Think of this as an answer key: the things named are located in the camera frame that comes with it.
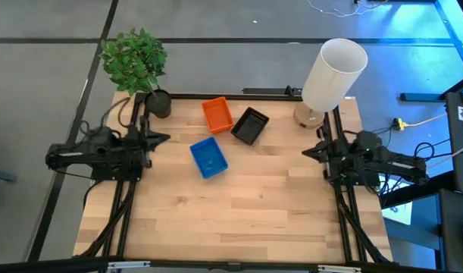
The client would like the orange plastic basket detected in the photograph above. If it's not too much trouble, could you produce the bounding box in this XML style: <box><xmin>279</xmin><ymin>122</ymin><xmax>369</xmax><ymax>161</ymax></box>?
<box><xmin>201</xmin><ymin>96</ymin><xmax>235</xmax><ymax>134</ymax></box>

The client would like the white shade table lamp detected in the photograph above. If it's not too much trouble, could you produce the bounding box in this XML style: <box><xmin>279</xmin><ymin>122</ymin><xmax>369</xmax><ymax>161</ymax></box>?
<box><xmin>293</xmin><ymin>37</ymin><xmax>369</xmax><ymax>130</ymax></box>

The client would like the black cabinet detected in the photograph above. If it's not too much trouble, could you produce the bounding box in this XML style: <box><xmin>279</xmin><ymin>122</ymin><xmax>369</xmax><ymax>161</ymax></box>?
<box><xmin>445</xmin><ymin>92</ymin><xmax>463</xmax><ymax>196</ymax></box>

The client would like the white floor cable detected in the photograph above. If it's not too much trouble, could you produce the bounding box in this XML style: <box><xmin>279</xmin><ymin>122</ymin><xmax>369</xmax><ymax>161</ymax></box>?
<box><xmin>305</xmin><ymin>0</ymin><xmax>389</xmax><ymax>18</ymax></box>

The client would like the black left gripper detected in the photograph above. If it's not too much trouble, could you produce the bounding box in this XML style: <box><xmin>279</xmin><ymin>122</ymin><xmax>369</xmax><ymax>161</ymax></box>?
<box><xmin>126</xmin><ymin>115</ymin><xmax>171</xmax><ymax>170</ymax></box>

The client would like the black furniture leg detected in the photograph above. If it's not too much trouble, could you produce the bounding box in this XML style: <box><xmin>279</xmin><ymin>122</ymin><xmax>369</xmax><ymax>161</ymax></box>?
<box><xmin>400</xmin><ymin>74</ymin><xmax>463</xmax><ymax>103</ymax></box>

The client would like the green artificial plant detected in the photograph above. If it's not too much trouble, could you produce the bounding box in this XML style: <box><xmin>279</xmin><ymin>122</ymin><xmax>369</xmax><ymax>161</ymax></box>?
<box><xmin>99</xmin><ymin>27</ymin><xmax>168</xmax><ymax>97</ymax></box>

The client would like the black plant pot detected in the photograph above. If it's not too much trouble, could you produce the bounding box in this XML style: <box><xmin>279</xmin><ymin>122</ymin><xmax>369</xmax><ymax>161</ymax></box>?
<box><xmin>144</xmin><ymin>89</ymin><xmax>172</xmax><ymax>119</ymax></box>

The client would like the black aluminium table frame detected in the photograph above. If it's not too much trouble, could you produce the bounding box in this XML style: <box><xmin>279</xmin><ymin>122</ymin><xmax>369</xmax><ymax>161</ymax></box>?
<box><xmin>100</xmin><ymin>90</ymin><xmax>368</xmax><ymax>265</ymax></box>

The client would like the silver metal bracket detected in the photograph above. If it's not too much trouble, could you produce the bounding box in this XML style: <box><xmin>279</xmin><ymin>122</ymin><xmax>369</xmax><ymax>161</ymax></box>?
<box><xmin>107</xmin><ymin>260</ymin><xmax>152</xmax><ymax>271</ymax></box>
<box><xmin>317</xmin><ymin>265</ymin><xmax>363</xmax><ymax>273</ymax></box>

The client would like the black table clamp bracket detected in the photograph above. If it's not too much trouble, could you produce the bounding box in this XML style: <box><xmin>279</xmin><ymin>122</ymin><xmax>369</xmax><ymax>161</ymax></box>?
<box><xmin>242</xmin><ymin>86</ymin><xmax>304</xmax><ymax>97</ymax></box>

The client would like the black plastic basket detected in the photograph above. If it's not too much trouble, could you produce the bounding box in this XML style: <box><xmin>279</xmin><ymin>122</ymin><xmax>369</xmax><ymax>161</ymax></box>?
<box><xmin>230</xmin><ymin>106</ymin><xmax>271</xmax><ymax>146</ymax></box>

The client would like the black crossbar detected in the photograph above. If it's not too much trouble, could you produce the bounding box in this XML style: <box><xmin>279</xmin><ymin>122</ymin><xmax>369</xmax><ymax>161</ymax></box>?
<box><xmin>0</xmin><ymin>256</ymin><xmax>463</xmax><ymax>273</ymax></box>

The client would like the blue plastic basket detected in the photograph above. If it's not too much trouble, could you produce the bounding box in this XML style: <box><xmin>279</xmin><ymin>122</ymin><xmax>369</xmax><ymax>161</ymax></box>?
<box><xmin>189</xmin><ymin>136</ymin><xmax>229</xmax><ymax>180</ymax></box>

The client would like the yellow power plug cable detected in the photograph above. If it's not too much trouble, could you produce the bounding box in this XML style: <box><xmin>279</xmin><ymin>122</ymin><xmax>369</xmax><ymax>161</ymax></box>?
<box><xmin>392</xmin><ymin>113</ymin><xmax>449</xmax><ymax>131</ymax></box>

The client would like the black cable sleeve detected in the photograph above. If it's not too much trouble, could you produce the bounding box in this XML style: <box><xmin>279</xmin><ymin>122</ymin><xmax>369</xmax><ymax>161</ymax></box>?
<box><xmin>335</xmin><ymin>185</ymin><xmax>393</xmax><ymax>265</ymax></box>
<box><xmin>79</xmin><ymin>181</ymin><xmax>137</xmax><ymax>259</ymax></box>

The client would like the black box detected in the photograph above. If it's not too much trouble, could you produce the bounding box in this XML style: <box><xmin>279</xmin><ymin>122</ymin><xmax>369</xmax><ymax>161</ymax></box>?
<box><xmin>437</xmin><ymin>188</ymin><xmax>463</xmax><ymax>273</ymax></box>

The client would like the white paper sheet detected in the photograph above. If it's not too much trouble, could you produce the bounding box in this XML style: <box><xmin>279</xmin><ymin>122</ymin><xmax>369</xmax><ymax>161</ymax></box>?
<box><xmin>381</xmin><ymin>202</ymin><xmax>413</xmax><ymax>226</ymax></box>

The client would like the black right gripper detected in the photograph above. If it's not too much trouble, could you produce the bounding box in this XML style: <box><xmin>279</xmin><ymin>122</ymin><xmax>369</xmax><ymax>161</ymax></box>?
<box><xmin>302</xmin><ymin>126</ymin><xmax>349</xmax><ymax>181</ymax></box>

